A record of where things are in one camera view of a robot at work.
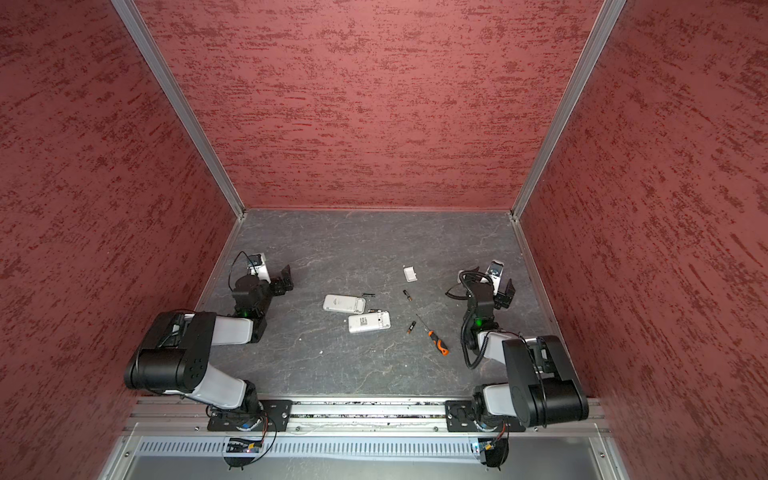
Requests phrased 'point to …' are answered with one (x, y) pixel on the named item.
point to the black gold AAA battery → (406, 293)
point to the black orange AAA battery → (411, 327)
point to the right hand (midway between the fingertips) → (489, 277)
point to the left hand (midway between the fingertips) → (276, 272)
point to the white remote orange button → (344, 303)
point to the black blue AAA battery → (369, 294)
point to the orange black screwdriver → (441, 346)
